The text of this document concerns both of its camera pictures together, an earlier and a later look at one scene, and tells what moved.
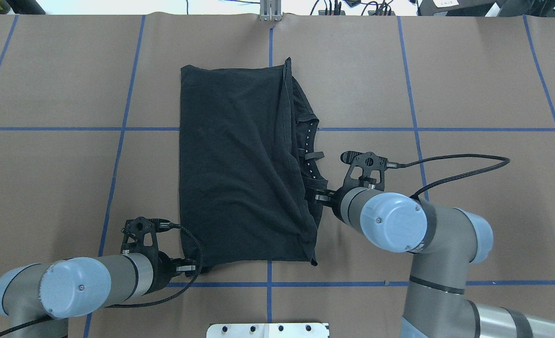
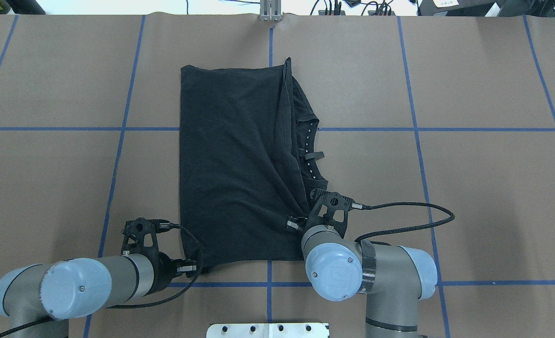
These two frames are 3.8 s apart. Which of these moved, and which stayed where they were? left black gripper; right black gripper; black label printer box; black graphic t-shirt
Moved: right black gripper
Stayed: black label printer box; black graphic t-shirt; left black gripper
